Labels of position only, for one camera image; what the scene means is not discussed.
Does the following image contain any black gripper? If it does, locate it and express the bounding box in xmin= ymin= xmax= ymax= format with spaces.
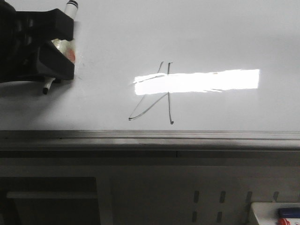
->
xmin=0 ymin=0 xmax=75 ymax=83

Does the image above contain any red magnet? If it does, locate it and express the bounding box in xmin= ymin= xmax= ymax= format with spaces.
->
xmin=52 ymin=39 xmax=75 ymax=64

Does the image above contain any white black whiteboard marker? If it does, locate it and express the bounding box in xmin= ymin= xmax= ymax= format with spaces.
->
xmin=43 ymin=0 xmax=79 ymax=95

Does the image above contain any white marker tray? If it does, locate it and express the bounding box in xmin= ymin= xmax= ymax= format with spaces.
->
xmin=247 ymin=202 xmax=300 ymax=225

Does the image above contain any blue capped marker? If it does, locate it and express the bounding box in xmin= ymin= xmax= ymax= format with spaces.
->
xmin=277 ymin=207 xmax=300 ymax=218

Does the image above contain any red capped marker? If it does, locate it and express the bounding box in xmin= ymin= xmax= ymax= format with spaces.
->
xmin=277 ymin=218 xmax=300 ymax=225

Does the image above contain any white whiteboard with metal frame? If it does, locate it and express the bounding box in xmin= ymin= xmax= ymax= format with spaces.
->
xmin=0 ymin=0 xmax=300 ymax=149

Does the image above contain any white slotted bracket panel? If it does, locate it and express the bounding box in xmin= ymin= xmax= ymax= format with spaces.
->
xmin=111 ymin=175 xmax=300 ymax=225

